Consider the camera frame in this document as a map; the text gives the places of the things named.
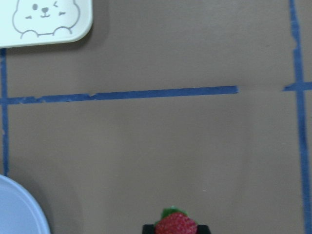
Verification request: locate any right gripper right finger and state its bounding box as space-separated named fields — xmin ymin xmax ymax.
xmin=196 ymin=225 xmax=211 ymax=234

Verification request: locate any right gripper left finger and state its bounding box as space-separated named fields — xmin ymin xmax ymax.
xmin=142 ymin=224 xmax=155 ymax=234

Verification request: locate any red strawberry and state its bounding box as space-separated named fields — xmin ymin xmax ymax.
xmin=154 ymin=206 xmax=197 ymax=234

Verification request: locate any blue plate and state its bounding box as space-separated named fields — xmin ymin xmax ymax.
xmin=0 ymin=175 xmax=51 ymax=234

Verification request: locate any cream bear tray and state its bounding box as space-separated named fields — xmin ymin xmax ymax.
xmin=0 ymin=0 xmax=93 ymax=49

